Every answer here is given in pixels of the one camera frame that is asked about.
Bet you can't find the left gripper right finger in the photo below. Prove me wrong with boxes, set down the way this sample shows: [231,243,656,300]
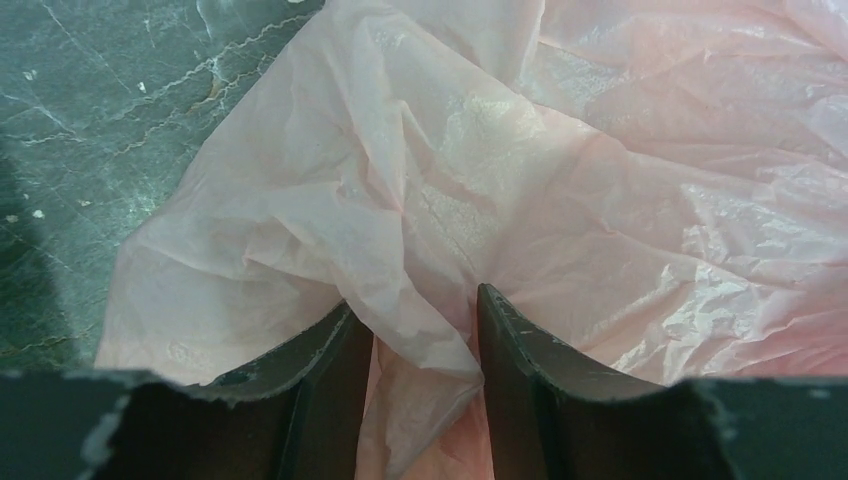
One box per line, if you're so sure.
[476,284,847,479]

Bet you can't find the pink plastic bag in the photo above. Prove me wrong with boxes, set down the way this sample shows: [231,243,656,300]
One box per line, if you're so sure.
[95,1,847,479]

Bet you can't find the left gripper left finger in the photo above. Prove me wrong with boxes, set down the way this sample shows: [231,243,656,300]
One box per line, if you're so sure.
[1,303,373,479]

